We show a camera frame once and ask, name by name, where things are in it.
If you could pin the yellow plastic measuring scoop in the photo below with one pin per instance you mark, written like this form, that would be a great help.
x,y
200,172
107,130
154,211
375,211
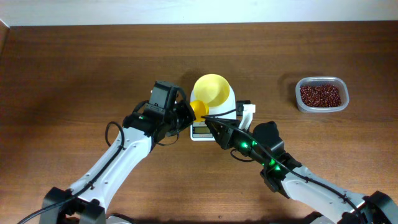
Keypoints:
x,y
200,110

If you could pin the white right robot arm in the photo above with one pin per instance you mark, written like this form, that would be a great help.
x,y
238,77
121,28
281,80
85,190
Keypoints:
x,y
287,176

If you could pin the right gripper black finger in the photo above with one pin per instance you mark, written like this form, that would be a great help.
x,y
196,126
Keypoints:
x,y
220,125
220,138

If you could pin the clear plastic bean container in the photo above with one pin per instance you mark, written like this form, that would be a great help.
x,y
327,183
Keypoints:
x,y
317,81

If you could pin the red adzuki beans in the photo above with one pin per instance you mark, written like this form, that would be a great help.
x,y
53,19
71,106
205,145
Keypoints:
x,y
323,96

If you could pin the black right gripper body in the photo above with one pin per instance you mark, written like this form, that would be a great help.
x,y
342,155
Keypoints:
x,y
241,140

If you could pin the yellow plastic bowl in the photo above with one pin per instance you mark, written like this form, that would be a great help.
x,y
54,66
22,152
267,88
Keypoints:
x,y
211,89

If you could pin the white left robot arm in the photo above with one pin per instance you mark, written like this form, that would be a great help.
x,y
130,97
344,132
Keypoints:
x,y
91,195

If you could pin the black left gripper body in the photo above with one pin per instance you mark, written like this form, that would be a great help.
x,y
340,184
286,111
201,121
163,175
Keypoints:
x,y
179,119

